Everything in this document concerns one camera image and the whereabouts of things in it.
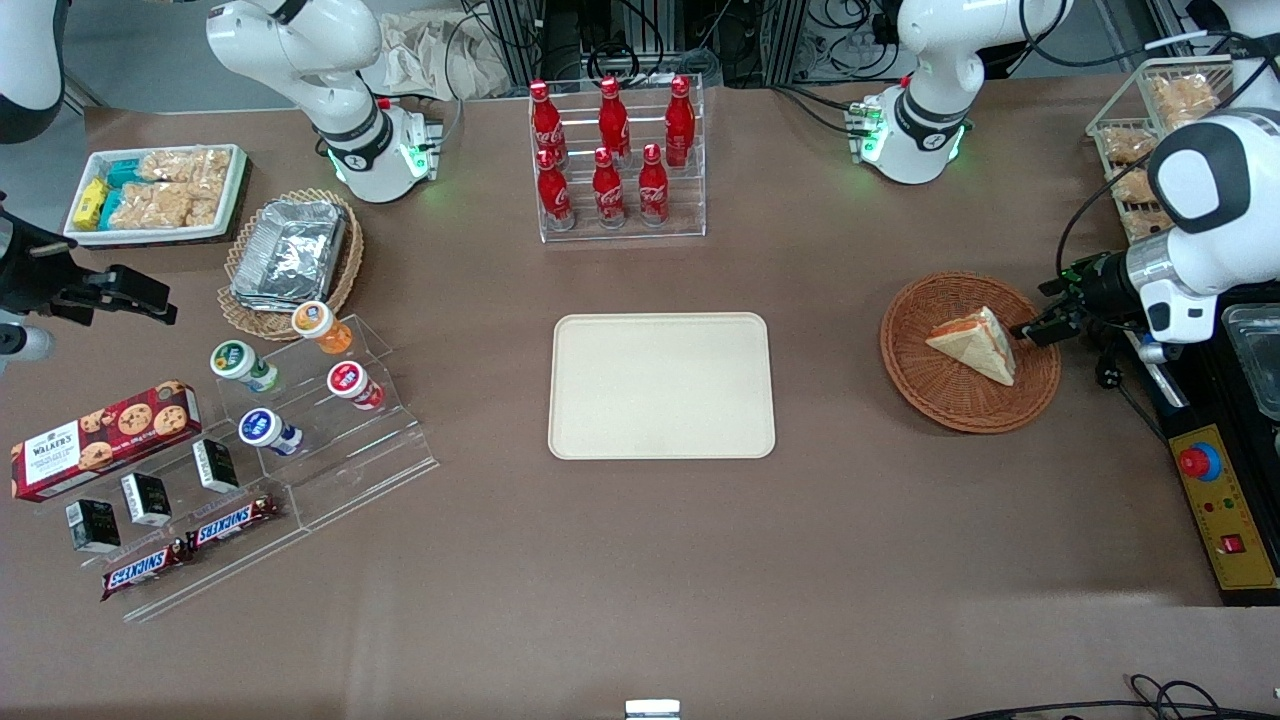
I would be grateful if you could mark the red tartan cookie box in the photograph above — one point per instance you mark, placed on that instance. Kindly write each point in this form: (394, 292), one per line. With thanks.
(100, 440)

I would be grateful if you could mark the white rectangular snack bin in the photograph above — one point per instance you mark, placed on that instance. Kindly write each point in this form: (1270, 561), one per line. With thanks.
(160, 236)

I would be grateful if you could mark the clear plastic container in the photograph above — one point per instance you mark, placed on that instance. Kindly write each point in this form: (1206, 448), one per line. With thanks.
(1255, 355)

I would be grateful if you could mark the teal snack packet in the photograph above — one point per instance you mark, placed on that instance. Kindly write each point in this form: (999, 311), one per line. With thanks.
(125, 172)
(108, 208)

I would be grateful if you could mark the clear bagged snack pack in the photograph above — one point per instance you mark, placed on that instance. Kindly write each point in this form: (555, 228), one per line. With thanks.
(1128, 145)
(1185, 95)
(1135, 185)

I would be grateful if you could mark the crumpled beige bag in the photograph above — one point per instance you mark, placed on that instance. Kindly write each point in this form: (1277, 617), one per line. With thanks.
(430, 55)

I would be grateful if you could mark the light tan wicker basket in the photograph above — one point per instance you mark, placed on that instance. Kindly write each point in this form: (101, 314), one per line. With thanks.
(250, 325)

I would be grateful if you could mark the red cola bottle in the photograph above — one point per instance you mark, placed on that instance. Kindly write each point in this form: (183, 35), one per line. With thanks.
(613, 115)
(680, 120)
(653, 185)
(553, 190)
(607, 190)
(545, 120)

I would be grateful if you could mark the Snickers chocolate bar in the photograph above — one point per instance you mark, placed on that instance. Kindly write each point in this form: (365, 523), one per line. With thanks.
(145, 570)
(235, 520)

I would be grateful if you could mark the yellow emergency stop control box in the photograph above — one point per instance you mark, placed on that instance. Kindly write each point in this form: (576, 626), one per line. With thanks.
(1235, 500)

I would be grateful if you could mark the plastic-wrapped triangle sandwich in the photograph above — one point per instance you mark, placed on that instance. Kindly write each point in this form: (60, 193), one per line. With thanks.
(985, 350)

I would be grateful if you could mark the red-lid gum jar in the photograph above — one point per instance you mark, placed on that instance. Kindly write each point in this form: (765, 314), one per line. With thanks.
(348, 380)

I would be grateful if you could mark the yellow snack packet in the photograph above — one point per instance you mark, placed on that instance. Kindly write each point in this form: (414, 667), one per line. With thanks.
(90, 205)

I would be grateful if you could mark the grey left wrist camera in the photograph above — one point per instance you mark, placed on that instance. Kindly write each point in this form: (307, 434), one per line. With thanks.
(1152, 350)

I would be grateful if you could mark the clear rice cracker pack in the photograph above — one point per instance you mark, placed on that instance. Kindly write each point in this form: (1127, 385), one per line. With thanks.
(150, 205)
(185, 165)

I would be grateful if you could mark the clear acrylic stepped stand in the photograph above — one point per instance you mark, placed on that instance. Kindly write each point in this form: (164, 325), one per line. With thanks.
(230, 575)
(380, 470)

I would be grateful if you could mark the aluminium equipment frame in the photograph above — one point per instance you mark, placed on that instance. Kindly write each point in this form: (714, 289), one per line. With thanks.
(640, 30)

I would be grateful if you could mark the small white block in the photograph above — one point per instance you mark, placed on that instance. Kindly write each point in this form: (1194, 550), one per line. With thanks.
(652, 709)

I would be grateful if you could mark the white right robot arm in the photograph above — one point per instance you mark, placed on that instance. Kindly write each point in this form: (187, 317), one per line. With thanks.
(350, 120)

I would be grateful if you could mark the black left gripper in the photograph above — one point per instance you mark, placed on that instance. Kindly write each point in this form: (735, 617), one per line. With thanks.
(1101, 284)

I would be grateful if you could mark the stacked aluminium foil trays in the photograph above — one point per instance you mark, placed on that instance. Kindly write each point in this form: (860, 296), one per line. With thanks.
(290, 255)

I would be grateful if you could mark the brown round wicker basket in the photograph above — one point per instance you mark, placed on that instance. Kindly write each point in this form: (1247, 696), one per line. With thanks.
(940, 395)

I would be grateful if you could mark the orange-lid gum jar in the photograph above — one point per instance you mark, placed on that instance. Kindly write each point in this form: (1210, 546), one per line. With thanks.
(318, 322)

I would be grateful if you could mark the green-lid gum jar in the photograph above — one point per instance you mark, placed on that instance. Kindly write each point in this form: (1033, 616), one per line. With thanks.
(235, 360)

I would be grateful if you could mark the blue-lid gum jar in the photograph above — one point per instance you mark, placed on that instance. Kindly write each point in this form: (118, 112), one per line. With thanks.
(260, 428)

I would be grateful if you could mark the clear acrylic bottle rack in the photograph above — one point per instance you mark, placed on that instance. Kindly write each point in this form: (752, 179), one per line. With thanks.
(580, 236)

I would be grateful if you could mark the small black carton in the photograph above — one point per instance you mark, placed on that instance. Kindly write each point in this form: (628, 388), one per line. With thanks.
(147, 498)
(215, 465)
(93, 525)

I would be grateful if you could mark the cream rectangular tray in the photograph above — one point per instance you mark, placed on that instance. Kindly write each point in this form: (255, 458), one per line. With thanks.
(660, 385)

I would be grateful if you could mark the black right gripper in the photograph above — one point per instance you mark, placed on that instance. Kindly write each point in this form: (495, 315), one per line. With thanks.
(30, 275)

